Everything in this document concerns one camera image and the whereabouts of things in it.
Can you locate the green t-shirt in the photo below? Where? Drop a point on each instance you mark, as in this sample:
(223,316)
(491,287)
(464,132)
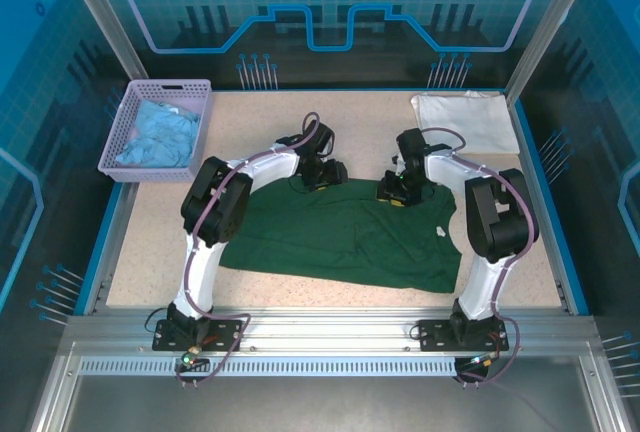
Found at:
(310,232)

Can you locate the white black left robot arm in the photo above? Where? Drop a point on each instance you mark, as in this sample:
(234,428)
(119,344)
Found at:
(215,202)

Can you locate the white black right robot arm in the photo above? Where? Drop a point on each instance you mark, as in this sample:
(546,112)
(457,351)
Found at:
(500,217)

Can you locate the white folded t-shirt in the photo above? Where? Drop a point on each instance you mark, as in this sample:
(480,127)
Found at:
(480,117)

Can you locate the blue table edge trim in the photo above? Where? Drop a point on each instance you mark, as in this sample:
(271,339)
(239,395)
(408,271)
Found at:
(100,252)
(555,212)

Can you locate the light blue crumpled t-shirt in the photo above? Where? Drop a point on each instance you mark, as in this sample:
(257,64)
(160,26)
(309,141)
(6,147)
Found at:
(160,132)

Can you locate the power connector with green light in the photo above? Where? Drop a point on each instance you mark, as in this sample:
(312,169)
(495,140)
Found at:
(191,356)
(485,361)

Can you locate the lavender plastic basket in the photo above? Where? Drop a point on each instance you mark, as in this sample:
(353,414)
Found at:
(120,152)

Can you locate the steel sheet shelf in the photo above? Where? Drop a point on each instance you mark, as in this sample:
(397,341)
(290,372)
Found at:
(320,402)

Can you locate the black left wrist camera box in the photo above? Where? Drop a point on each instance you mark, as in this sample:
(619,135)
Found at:
(320,138)

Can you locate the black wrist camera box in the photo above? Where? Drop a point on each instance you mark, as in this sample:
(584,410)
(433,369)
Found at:
(320,138)
(411,142)

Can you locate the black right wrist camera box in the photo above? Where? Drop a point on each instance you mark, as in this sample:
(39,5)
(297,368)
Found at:
(411,142)

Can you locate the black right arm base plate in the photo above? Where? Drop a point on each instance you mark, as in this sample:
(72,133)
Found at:
(432,334)

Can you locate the aluminium frame rail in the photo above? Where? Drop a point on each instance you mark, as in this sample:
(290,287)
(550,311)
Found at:
(325,327)

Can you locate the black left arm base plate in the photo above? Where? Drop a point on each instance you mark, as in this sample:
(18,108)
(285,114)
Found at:
(225,334)

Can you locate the aluminium frame post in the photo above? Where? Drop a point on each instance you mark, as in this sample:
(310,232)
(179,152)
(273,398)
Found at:
(100,17)
(550,22)

